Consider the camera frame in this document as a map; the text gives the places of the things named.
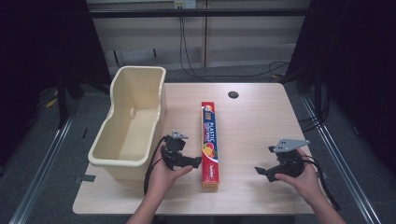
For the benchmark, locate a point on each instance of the cream plastic bin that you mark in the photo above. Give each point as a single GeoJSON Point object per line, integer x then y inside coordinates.
{"type": "Point", "coordinates": [137, 124]}

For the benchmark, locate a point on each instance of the black curtain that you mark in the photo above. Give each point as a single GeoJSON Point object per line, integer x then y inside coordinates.
{"type": "Point", "coordinates": [358, 62]}
{"type": "Point", "coordinates": [37, 62]}

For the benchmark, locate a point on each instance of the black horizontal bar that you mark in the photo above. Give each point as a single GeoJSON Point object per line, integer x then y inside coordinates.
{"type": "Point", "coordinates": [199, 12]}

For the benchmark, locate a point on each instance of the person's right hand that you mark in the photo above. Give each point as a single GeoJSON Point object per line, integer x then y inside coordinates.
{"type": "Point", "coordinates": [303, 183]}

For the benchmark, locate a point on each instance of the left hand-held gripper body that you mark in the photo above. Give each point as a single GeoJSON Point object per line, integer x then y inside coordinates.
{"type": "Point", "coordinates": [174, 149]}

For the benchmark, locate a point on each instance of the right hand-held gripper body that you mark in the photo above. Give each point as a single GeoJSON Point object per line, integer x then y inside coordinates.
{"type": "Point", "coordinates": [289, 158]}

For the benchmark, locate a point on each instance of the white wall power outlet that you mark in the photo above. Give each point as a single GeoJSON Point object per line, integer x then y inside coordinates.
{"type": "Point", "coordinates": [185, 4]}

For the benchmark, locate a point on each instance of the long red cling film box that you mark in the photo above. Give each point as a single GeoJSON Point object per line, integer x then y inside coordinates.
{"type": "Point", "coordinates": [209, 140]}

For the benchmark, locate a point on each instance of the metal floor rail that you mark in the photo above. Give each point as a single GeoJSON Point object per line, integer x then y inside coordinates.
{"type": "Point", "coordinates": [40, 168]}
{"type": "Point", "coordinates": [339, 155]}

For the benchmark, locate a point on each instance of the person's left hand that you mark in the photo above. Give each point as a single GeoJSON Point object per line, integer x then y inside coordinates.
{"type": "Point", "coordinates": [165, 180]}

